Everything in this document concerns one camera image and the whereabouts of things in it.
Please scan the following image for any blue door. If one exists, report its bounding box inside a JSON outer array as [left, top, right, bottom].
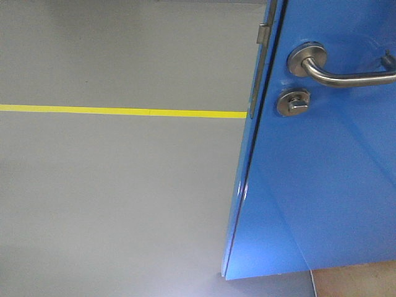
[[222, 1, 395, 280]]

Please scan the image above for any wooden platform under door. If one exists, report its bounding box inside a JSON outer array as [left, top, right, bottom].
[[312, 260, 395, 296]]

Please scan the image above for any steel latch plate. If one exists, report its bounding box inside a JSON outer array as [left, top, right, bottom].
[[249, 0, 277, 119]]

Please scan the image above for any yellow floor tape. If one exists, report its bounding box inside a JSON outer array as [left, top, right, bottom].
[[1, 104, 248, 119]]

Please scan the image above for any steel door handle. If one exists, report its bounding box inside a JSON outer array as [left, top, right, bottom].
[[286, 43, 396, 88]]

